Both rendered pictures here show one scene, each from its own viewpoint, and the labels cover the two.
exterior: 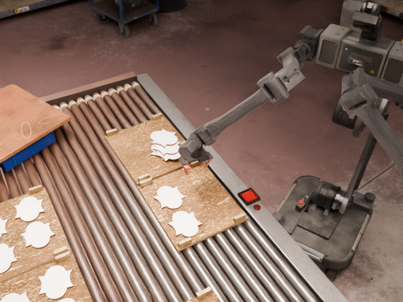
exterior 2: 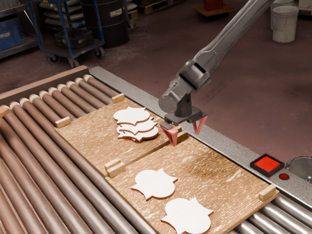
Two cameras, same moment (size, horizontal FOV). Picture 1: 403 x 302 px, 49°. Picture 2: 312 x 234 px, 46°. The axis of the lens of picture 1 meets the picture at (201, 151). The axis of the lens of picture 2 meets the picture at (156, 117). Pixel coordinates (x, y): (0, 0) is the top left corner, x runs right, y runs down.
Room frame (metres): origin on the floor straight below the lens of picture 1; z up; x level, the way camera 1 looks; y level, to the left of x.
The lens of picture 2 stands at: (0.49, 0.14, 1.69)
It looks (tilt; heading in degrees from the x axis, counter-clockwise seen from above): 31 degrees down; 358
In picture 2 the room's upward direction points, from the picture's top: 8 degrees counter-clockwise
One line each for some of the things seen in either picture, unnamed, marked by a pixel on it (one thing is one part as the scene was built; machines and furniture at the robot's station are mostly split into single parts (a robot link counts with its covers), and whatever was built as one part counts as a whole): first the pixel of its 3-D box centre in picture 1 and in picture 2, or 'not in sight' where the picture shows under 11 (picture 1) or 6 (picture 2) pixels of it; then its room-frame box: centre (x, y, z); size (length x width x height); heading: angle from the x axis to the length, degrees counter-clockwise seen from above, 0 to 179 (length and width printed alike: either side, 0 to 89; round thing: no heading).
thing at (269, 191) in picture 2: (239, 217); (267, 192); (1.24, -0.17, 0.95); 0.06 x 0.02 x 0.03; 120
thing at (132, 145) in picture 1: (151, 148); (116, 131); (1.71, 0.26, 0.93); 0.41 x 0.35 x 0.02; 32
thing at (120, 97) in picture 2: (156, 116); (118, 98); (1.94, 0.25, 0.95); 0.06 x 0.02 x 0.03; 122
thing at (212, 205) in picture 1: (191, 202); (186, 185); (1.34, 0.04, 0.93); 0.41 x 0.35 x 0.02; 30
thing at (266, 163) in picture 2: (249, 196); (267, 165); (1.39, -0.22, 0.92); 0.06 x 0.06 x 0.01; 30
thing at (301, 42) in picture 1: (302, 50); not in sight; (1.80, -0.45, 1.45); 0.09 x 0.08 x 0.12; 58
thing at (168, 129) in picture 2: (189, 165); (175, 132); (1.44, 0.05, 1.07); 0.07 x 0.07 x 0.09; 31
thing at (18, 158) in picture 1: (12, 136); not in sight; (1.73, 0.97, 0.97); 0.31 x 0.31 x 0.10; 53
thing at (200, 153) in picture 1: (196, 151); (182, 107); (1.46, 0.02, 1.14); 0.10 x 0.07 x 0.07; 121
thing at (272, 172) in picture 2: (249, 196); (267, 165); (1.39, -0.22, 0.92); 0.08 x 0.08 x 0.02; 30
